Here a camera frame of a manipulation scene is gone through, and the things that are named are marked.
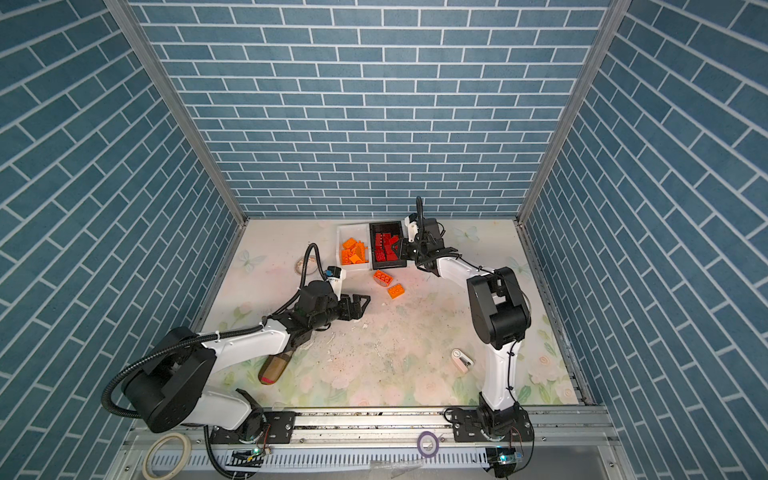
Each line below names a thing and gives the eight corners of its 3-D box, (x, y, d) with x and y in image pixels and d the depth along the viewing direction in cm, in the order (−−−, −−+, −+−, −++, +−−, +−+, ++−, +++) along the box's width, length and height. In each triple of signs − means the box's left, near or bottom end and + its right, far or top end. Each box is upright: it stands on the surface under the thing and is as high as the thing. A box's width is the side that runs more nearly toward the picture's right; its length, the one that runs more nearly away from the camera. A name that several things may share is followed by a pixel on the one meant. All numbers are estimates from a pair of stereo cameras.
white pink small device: (464, 374, 85) (465, 371, 82) (449, 354, 88) (450, 351, 86) (474, 367, 86) (476, 364, 84) (458, 347, 90) (460, 344, 88)
